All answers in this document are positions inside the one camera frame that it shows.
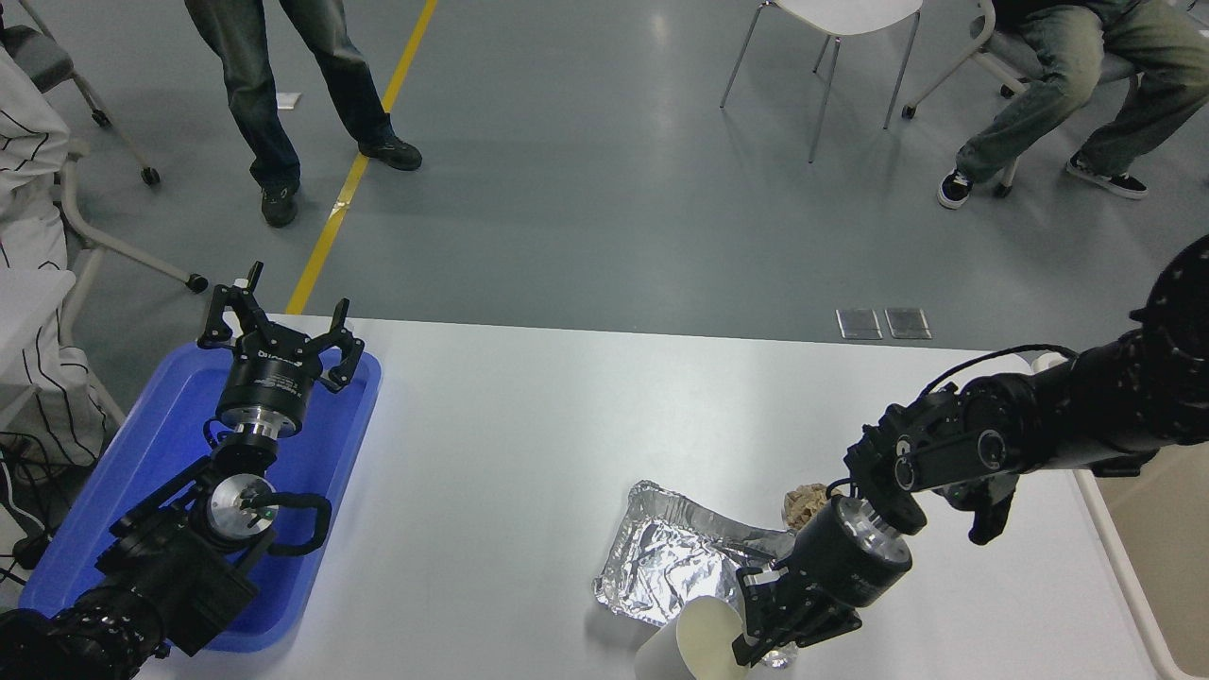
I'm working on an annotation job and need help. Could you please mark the large pale bin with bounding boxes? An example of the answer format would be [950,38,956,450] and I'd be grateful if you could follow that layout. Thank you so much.
[1032,351,1209,680]

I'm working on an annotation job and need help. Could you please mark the white-legged wheeled chair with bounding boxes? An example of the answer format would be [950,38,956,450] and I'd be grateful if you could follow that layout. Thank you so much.
[902,0,1139,199]

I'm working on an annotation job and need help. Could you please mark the white chair with metal legs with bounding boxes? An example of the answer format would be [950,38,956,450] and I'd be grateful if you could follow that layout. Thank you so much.
[720,0,927,163]

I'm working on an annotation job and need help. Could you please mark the black cables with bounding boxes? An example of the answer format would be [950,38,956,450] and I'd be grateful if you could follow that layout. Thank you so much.
[0,433,72,587]

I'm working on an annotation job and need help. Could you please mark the blue plastic tray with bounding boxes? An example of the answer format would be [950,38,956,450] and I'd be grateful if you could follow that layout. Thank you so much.
[19,342,383,655]

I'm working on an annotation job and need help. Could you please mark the crumpled tan paper ball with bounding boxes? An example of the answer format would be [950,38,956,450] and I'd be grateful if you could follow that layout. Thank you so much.
[782,484,834,532]

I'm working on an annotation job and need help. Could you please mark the crumpled foil tray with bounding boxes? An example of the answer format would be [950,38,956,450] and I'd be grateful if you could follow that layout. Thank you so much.
[593,480,802,670]

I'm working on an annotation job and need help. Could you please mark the standing person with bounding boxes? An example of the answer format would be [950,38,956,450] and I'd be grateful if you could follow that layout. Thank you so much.
[184,0,424,230]

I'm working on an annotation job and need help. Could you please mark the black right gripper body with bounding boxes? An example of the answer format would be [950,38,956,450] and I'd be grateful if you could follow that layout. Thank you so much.
[784,496,913,609]

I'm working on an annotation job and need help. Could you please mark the grey wheeled chair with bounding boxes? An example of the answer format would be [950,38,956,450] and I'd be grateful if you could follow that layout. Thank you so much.
[0,0,211,426]

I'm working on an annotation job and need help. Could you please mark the seated person in stripes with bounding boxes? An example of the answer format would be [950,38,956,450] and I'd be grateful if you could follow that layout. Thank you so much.
[0,45,114,473]

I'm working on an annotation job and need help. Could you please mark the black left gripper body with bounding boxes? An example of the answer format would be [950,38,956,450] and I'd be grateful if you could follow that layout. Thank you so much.
[215,336,320,428]

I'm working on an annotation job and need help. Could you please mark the white paper cup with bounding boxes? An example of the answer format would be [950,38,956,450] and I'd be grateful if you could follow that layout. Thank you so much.
[635,597,747,680]

